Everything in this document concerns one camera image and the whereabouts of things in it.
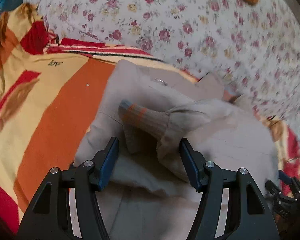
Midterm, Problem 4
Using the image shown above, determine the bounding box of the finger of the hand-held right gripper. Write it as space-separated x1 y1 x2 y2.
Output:
277 170 300 188
265 179 299 205

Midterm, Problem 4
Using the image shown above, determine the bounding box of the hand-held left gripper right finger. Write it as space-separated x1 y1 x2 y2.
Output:
179 137 280 240

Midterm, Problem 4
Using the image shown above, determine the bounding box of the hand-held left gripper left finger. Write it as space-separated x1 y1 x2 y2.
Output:
16 136 120 240

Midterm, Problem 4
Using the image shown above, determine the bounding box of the beige jacket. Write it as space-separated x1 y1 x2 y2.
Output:
72 59 282 240

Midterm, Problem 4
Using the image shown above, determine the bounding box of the orange red printed fleece blanket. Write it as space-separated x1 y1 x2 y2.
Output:
0 2 300 233

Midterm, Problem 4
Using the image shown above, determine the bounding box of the floral quilt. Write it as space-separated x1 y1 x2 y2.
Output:
22 0 300 123

